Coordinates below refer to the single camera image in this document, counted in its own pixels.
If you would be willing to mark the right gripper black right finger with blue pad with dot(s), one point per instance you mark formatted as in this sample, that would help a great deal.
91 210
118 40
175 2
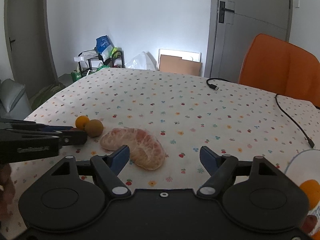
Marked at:
220 168

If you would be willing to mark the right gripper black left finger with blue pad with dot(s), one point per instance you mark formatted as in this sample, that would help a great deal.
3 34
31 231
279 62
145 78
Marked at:
105 172

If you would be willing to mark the peeled pomelo segment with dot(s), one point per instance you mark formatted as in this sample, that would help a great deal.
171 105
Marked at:
145 150

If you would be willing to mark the person's left hand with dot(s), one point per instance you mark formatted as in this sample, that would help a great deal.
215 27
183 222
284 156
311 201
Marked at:
7 190

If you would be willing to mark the grey sofa cushion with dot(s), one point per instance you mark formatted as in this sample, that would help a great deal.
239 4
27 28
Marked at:
14 100

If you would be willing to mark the small brown round fruit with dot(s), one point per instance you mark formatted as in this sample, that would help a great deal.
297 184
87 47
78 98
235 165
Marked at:
94 128

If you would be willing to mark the small orange fruit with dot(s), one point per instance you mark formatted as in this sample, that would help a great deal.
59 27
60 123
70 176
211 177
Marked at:
81 122

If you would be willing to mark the floral white tablecloth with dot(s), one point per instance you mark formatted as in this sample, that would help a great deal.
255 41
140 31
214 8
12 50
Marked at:
183 113

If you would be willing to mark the white round plate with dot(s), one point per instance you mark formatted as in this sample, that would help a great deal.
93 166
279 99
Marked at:
303 169

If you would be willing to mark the grey door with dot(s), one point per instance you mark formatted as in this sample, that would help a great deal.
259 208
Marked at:
28 45
229 42

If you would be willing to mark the brown cardboard box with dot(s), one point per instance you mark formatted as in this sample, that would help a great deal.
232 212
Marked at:
179 62

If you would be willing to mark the white plastic bag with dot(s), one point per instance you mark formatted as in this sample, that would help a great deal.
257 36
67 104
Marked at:
141 62

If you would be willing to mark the orange chair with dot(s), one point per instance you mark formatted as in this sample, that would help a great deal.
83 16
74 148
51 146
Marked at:
280 67

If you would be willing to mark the blue white bag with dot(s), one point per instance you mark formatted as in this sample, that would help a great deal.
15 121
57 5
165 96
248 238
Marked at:
104 46

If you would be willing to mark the black wire rack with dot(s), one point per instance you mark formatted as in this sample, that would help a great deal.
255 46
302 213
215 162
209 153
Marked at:
90 61

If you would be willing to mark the black door handle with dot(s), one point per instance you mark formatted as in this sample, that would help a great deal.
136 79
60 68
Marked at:
223 10

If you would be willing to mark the white wall switch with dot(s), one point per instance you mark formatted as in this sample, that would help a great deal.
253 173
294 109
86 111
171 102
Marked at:
296 3

